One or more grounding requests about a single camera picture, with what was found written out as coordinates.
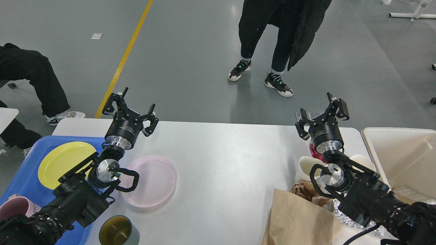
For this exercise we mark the dark green mug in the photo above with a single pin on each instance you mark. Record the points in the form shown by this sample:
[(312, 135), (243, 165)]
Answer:
[(119, 230)]

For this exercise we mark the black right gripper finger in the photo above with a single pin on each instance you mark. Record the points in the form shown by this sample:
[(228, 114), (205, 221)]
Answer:
[(301, 123), (337, 109)]

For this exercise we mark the white paper cup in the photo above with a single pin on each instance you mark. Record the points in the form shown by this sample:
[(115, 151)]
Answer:
[(364, 161), (304, 167)]

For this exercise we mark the pink mug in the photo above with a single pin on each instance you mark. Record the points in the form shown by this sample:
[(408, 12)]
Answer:
[(16, 205)]

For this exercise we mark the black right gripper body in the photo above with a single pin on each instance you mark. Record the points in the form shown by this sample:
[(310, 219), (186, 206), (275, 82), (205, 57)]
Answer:
[(326, 137)]

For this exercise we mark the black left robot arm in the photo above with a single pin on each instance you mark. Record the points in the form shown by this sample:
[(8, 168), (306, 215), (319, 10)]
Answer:
[(83, 190)]

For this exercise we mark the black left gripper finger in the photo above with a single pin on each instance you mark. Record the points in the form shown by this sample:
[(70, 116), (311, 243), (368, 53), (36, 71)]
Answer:
[(151, 118), (115, 105)]

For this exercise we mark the crumpled brown paper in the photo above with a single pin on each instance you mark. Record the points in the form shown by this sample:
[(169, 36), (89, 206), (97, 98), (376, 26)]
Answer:
[(305, 189)]

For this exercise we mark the beige plastic bin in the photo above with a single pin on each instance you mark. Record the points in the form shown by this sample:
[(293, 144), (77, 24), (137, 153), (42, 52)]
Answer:
[(405, 158)]

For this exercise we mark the brown paper bag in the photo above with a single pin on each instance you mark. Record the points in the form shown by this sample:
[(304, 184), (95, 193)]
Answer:
[(296, 221)]

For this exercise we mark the red snack wrapper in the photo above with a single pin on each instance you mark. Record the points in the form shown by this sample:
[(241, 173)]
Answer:
[(315, 154)]

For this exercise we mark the white chair frame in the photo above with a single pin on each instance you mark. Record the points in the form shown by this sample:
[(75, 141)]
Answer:
[(417, 14)]

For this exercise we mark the white side table corner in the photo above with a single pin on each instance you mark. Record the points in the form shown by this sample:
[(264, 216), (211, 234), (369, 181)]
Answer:
[(6, 117)]

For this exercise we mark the pink plastic plate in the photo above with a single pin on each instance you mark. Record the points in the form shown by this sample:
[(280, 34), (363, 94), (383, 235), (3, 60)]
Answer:
[(156, 183)]

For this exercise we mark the yellow plastic plate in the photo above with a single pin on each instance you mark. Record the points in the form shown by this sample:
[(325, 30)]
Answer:
[(60, 160)]

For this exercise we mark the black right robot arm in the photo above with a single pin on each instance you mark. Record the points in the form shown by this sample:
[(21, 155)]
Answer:
[(363, 197)]

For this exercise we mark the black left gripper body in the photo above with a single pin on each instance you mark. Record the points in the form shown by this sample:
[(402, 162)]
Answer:
[(123, 131)]

